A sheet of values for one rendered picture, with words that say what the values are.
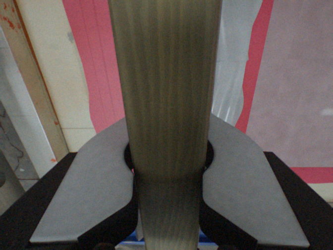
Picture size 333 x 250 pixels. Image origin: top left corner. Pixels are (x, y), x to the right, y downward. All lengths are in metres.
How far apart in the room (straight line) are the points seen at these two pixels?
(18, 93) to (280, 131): 0.34
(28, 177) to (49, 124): 1.84
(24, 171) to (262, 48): 2.02
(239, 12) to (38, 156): 0.31
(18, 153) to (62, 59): 1.73
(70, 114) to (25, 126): 0.05
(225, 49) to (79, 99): 0.20
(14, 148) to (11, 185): 1.60
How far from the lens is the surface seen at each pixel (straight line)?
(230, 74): 0.25
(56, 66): 0.29
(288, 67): 0.29
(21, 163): 2.05
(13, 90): 0.29
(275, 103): 0.30
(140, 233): 0.34
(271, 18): 0.26
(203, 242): 0.40
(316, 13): 0.29
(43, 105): 0.30
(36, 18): 0.29
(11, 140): 1.92
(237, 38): 0.25
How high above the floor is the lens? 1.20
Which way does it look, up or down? 59 degrees down
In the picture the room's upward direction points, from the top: 177 degrees counter-clockwise
